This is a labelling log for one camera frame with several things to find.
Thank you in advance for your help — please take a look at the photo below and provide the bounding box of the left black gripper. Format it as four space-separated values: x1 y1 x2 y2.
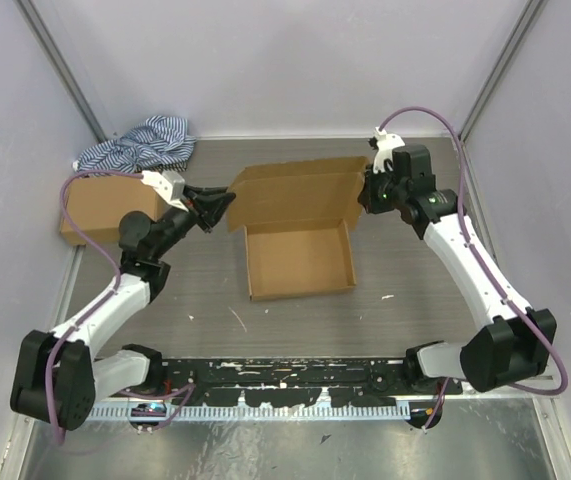
152 184 237 259

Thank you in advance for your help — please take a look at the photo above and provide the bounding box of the brown cardboard box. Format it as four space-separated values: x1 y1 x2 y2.
227 156 368 301
66 176 166 244

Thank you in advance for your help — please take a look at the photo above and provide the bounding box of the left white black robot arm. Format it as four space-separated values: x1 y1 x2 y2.
9 186 236 433

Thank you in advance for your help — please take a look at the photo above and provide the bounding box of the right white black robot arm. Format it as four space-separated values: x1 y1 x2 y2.
358 168 557 395

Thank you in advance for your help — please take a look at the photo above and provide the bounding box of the closed brown cardboard box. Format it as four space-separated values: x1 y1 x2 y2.
66 176 166 244

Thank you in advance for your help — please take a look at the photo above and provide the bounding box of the blue striped crumpled cloth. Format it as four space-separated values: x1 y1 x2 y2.
72 115 197 173

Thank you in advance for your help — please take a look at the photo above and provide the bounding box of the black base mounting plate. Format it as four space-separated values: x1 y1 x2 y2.
114 357 465 407

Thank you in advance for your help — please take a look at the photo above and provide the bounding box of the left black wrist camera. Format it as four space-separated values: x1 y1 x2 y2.
141 170 188 211

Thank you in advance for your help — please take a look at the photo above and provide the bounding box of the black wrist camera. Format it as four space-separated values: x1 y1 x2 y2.
368 125 436 191
141 170 188 211

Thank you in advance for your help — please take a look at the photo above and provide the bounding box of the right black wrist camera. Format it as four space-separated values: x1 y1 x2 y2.
368 125 436 191

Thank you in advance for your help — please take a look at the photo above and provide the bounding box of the aluminium front rail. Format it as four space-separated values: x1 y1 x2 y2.
13 357 560 401

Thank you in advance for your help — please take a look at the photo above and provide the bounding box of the white slotted cable duct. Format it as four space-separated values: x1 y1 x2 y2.
88 400 411 422

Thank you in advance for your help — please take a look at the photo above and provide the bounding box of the right aluminium corner post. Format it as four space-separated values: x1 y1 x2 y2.
458 0 548 143

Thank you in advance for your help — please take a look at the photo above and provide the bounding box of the aluminium corner post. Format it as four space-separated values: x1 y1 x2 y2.
15 0 108 142
458 0 548 143

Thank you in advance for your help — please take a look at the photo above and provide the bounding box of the left aluminium corner post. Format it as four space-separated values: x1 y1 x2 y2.
15 0 108 142

